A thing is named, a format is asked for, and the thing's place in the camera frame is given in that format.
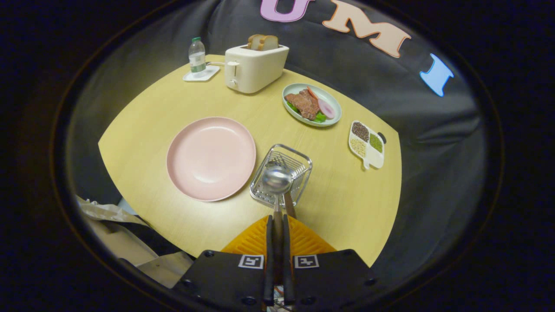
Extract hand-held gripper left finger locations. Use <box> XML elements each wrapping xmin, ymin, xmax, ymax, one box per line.
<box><xmin>173</xmin><ymin>215</ymin><xmax>274</xmax><ymax>309</ymax></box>

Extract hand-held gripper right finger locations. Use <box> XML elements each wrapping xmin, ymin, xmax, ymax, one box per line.
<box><xmin>283</xmin><ymin>215</ymin><xmax>378</xmax><ymax>309</ymax></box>

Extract wooden handled metal fork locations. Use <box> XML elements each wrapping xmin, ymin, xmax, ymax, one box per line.
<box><xmin>269</xmin><ymin>156</ymin><xmax>297</xmax><ymax>219</ymax></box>

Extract wooden handled metal spoon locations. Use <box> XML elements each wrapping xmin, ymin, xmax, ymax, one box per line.
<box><xmin>261</xmin><ymin>167</ymin><xmax>294</xmax><ymax>260</ymax></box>

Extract pink plate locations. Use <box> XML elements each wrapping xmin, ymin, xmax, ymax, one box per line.
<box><xmin>166</xmin><ymin>117</ymin><xmax>257</xmax><ymax>202</ymax></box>

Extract white divided tray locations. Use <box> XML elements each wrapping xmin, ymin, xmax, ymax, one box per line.
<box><xmin>348</xmin><ymin>120</ymin><xmax>385</xmax><ymax>170</ymax></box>

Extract brown cardboard box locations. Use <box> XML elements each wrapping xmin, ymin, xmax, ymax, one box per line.
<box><xmin>87</xmin><ymin>219</ymin><xmax>193</xmax><ymax>289</ymax></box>

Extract green vegetable pieces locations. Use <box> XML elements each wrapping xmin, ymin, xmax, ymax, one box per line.
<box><xmin>286</xmin><ymin>102</ymin><xmax>327</xmax><ymax>123</ymax></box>

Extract pile of dark beans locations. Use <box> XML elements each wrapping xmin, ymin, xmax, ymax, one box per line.
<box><xmin>352</xmin><ymin>122</ymin><xmax>370</xmax><ymax>142</ymax></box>

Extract brown meat slices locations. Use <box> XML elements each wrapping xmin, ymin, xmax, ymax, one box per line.
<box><xmin>285</xmin><ymin>89</ymin><xmax>320</xmax><ymax>120</ymax></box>

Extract pink ham slice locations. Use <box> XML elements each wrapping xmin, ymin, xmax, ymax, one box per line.
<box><xmin>318</xmin><ymin>99</ymin><xmax>336</xmax><ymax>119</ymax></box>

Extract crumpled beige bag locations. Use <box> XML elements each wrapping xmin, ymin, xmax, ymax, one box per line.
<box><xmin>77</xmin><ymin>196</ymin><xmax>146</xmax><ymax>226</ymax></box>

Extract pale green plate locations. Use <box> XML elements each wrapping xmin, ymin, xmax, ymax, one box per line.
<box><xmin>282</xmin><ymin>83</ymin><xmax>343</xmax><ymax>127</ymax></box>

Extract white toaster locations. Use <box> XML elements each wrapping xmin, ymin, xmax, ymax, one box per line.
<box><xmin>224</xmin><ymin>44</ymin><xmax>290</xmax><ymax>94</ymax></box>

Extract white square coaster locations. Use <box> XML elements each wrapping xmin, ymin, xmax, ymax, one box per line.
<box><xmin>183</xmin><ymin>65</ymin><xmax>221</xmax><ymax>82</ymax></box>

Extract clear plastic water bottle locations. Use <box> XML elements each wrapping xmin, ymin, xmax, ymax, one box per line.
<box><xmin>189</xmin><ymin>37</ymin><xmax>207</xmax><ymax>78</ymax></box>

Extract metal wire basket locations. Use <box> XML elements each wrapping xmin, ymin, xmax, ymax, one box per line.
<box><xmin>250</xmin><ymin>144</ymin><xmax>313</xmax><ymax>209</ymax></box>

